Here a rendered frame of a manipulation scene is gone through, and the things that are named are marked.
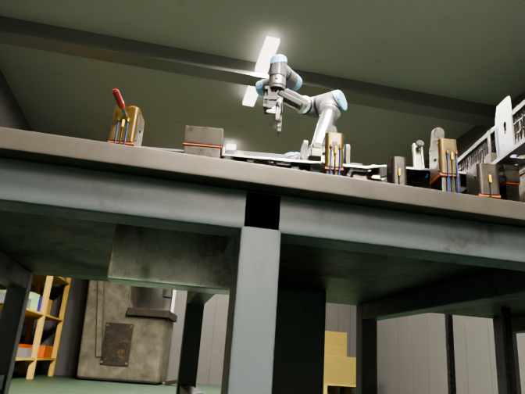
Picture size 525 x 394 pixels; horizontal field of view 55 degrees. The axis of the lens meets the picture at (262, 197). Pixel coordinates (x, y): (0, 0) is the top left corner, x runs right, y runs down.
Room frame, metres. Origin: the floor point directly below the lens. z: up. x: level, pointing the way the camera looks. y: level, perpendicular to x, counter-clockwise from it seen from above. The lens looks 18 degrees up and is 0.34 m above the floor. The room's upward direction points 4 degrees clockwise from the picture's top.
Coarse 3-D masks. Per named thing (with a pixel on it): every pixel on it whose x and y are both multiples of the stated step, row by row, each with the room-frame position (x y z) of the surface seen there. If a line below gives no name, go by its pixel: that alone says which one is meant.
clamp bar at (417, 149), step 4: (420, 140) 1.80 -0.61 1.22; (416, 144) 1.80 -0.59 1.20; (420, 144) 1.79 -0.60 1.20; (412, 148) 1.83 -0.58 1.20; (416, 148) 1.83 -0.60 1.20; (420, 148) 1.82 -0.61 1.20; (412, 152) 1.83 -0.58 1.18; (416, 152) 1.82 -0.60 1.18; (420, 152) 1.82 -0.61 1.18; (412, 156) 1.83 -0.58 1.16; (416, 156) 1.82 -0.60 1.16; (420, 156) 1.82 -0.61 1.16; (416, 160) 1.81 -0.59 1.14; (420, 160) 1.82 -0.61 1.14; (416, 164) 1.81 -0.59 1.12; (420, 164) 1.82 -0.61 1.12
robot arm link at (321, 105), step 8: (320, 96) 2.32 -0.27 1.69; (328, 96) 2.28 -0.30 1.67; (336, 96) 2.26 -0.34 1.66; (344, 96) 2.32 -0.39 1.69; (320, 104) 2.31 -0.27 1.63; (328, 104) 2.27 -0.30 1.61; (336, 104) 2.27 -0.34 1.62; (344, 104) 2.30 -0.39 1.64; (320, 112) 2.31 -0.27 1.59; (328, 112) 2.27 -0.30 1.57; (336, 112) 2.28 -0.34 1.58; (320, 120) 2.27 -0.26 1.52; (328, 120) 2.25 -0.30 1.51; (320, 128) 2.24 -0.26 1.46; (320, 136) 2.22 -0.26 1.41
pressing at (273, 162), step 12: (228, 156) 1.58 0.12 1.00; (240, 156) 1.54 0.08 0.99; (252, 156) 1.55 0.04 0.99; (300, 168) 1.63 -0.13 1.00; (312, 168) 1.63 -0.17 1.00; (348, 168) 1.60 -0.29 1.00; (360, 168) 1.60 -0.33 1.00; (372, 168) 1.59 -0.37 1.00; (384, 168) 1.58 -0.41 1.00; (408, 168) 1.54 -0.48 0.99; (420, 168) 1.54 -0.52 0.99; (372, 180) 1.70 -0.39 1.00; (384, 180) 1.69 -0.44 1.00; (456, 180) 1.64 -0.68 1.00
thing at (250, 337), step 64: (0, 192) 0.84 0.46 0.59; (64, 192) 0.86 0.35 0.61; (128, 192) 0.88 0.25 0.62; (192, 192) 0.90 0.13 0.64; (256, 192) 0.92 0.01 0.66; (0, 256) 1.77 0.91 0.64; (128, 256) 1.13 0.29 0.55; (192, 256) 1.16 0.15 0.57; (256, 256) 0.93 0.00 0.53; (448, 256) 1.03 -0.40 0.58; (512, 256) 1.03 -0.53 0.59; (0, 320) 2.20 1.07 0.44; (192, 320) 2.35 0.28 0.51; (256, 320) 0.93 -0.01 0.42; (512, 320) 2.57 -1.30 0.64; (0, 384) 2.17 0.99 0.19; (192, 384) 2.36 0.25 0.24; (256, 384) 0.93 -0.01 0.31
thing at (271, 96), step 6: (270, 84) 1.93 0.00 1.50; (276, 84) 1.92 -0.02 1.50; (270, 90) 1.94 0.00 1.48; (276, 90) 1.94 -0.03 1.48; (282, 90) 1.95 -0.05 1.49; (264, 96) 1.93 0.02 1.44; (270, 96) 1.92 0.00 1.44; (276, 96) 1.92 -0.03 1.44; (264, 102) 1.93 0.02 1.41; (270, 102) 1.93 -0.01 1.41; (276, 102) 1.93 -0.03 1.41; (282, 102) 1.94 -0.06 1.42; (264, 108) 1.94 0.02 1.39; (270, 108) 1.93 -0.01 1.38; (282, 108) 1.96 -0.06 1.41
